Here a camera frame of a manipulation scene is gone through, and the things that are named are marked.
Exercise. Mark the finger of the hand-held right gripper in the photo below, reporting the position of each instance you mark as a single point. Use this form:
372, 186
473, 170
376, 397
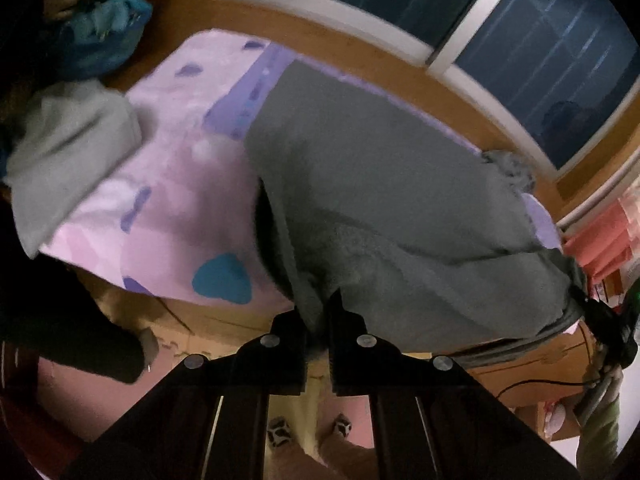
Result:
581, 299

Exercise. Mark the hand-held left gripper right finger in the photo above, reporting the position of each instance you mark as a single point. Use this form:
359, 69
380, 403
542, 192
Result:
345, 355

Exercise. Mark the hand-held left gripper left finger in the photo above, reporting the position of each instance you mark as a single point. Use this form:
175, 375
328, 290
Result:
290, 355

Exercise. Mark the person's right forearm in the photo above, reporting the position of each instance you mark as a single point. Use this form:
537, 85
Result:
600, 435

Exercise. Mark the salmon curtain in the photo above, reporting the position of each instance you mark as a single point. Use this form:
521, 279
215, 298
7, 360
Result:
600, 240

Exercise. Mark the black white patterned slipper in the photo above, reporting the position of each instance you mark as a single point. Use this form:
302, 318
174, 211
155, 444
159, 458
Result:
343, 426
279, 432

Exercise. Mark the person's right leg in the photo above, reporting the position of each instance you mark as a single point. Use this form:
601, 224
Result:
350, 460

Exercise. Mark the purple dotted bed sheet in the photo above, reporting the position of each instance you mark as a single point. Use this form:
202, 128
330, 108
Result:
175, 185

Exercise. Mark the dark cloth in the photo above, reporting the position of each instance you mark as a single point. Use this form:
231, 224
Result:
65, 320

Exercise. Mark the white framed window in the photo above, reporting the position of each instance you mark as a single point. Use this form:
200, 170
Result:
550, 50

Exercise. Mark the wooden window bench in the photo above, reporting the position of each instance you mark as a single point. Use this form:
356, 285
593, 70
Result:
410, 85

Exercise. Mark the light grey cloth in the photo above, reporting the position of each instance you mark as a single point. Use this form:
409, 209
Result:
65, 150

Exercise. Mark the blue cloth bag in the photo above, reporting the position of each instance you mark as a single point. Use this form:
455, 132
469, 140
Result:
105, 30

